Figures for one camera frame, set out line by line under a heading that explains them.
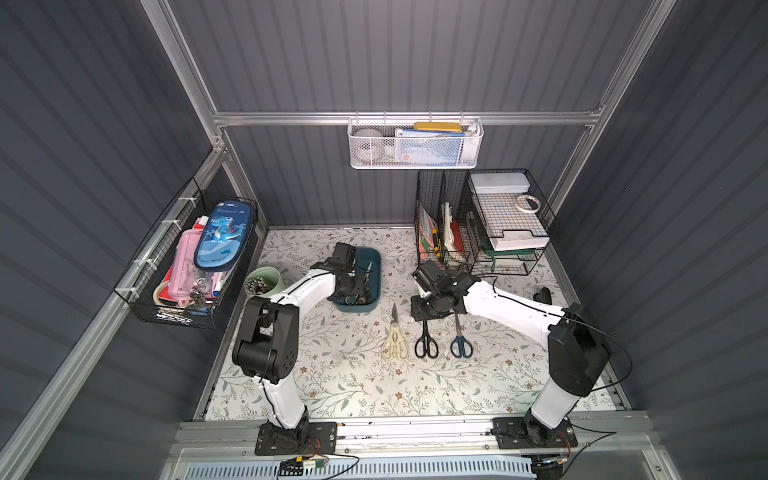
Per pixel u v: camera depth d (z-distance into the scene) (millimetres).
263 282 838
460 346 889
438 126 879
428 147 860
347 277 777
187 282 674
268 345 487
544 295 955
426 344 889
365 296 966
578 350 457
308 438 721
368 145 839
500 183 1025
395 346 888
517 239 912
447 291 628
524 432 668
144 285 618
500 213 965
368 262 1114
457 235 1201
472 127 871
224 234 697
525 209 989
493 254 992
